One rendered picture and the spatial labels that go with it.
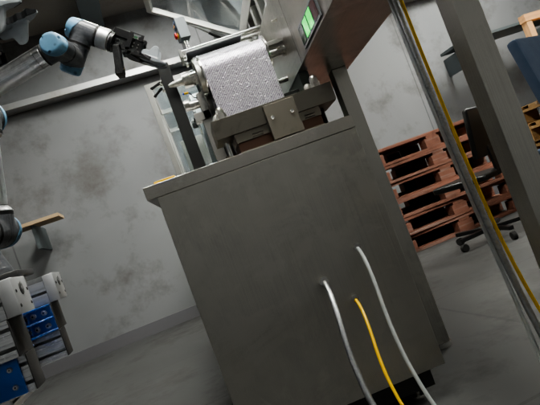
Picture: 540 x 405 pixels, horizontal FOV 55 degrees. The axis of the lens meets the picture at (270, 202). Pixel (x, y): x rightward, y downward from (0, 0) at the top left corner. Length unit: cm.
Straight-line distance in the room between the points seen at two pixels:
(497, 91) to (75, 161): 487
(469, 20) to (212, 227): 85
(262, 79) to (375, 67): 464
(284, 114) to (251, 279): 51
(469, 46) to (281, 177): 65
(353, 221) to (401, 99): 495
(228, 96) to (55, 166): 399
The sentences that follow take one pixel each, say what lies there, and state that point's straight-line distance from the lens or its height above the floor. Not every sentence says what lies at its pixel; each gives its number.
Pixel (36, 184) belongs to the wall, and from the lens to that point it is 568.
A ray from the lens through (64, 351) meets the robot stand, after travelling 185.
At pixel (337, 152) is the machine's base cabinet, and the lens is 158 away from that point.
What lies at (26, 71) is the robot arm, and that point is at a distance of 190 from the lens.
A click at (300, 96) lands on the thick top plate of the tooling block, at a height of 101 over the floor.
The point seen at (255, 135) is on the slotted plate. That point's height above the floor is 95.
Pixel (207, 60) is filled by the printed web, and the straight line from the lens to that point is 189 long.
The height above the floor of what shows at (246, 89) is 114.
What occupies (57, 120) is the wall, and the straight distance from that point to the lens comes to 577.
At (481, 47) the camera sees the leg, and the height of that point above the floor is 87.
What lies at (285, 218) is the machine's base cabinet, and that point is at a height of 67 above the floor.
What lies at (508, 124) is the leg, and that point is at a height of 70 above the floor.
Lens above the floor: 69
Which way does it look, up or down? 2 degrees up
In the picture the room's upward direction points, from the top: 20 degrees counter-clockwise
